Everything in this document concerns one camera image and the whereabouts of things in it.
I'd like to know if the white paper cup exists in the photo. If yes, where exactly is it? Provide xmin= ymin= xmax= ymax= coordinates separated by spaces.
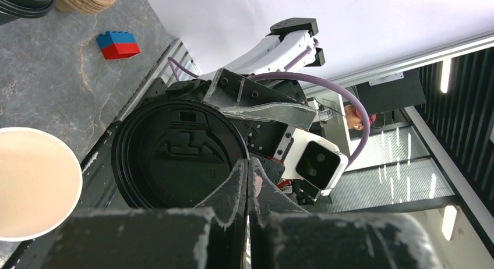
xmin=1 ymin=127 xmax=83 ymax=242

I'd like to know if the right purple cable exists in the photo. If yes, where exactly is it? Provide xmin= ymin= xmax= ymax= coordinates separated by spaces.
xmin=167 ymin=37 xmax=371 ymax=169

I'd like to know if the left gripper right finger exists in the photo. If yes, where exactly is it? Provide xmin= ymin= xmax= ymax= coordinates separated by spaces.
xmin=248 ymin=157 xmax=442 ymax=268

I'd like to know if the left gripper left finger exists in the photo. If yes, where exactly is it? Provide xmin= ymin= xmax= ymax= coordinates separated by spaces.
xmin=41 ymin=159 xmax=248 ymax=268

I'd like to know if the person in red cap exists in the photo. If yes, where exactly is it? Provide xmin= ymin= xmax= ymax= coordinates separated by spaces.
xmin=344 ymin=104 xmax=364 ymax=131

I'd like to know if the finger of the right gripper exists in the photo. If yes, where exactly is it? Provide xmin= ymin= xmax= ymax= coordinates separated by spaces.
xmin=202 ymin=69 xmax=316 ymax=130

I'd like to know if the black coffee lid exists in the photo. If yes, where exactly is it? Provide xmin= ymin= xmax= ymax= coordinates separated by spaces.
xmin=1 ymin=0 xmax=55 ymax=25
xmin=112 ymin=99 xmax=249 ymax=209

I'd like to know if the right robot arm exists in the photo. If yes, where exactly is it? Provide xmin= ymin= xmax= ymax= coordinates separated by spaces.
xmin=164 ymin=18 xmax=324 ymax=180

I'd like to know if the red and blue block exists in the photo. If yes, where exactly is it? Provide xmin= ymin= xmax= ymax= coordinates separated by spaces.
xmin=96 ymin=31 xmax=141 ymax=60

